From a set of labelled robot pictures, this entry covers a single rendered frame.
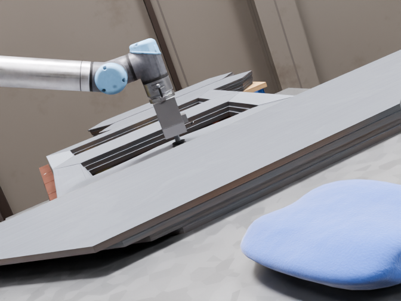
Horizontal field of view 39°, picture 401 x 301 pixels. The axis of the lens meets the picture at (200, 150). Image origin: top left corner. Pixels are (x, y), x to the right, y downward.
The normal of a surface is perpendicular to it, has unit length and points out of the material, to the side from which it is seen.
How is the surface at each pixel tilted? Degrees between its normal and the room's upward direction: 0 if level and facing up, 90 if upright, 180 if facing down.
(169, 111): 90
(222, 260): 0
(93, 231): 0
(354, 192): 4
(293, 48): 90
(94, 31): 90
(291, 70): 90
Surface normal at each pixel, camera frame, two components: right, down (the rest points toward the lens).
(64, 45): 0.23, 0.17
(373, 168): -0.33, -0.91
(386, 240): -0.18, -0.87
